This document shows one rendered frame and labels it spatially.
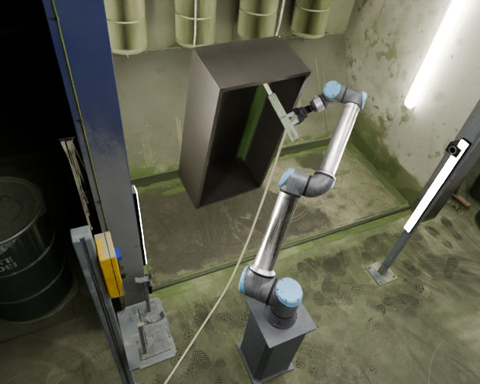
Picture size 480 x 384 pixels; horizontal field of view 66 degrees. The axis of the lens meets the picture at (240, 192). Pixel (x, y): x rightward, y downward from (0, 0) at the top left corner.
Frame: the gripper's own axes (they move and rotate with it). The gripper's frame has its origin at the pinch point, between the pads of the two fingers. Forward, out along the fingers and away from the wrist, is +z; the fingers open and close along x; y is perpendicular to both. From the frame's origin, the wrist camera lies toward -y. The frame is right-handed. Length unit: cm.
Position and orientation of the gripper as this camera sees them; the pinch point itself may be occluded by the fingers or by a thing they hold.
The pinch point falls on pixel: (284, 123)
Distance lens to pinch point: 229.0
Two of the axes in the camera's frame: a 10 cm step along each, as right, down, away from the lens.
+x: -4.9, -8.7, -0.5
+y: 1.6, -1.4, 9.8
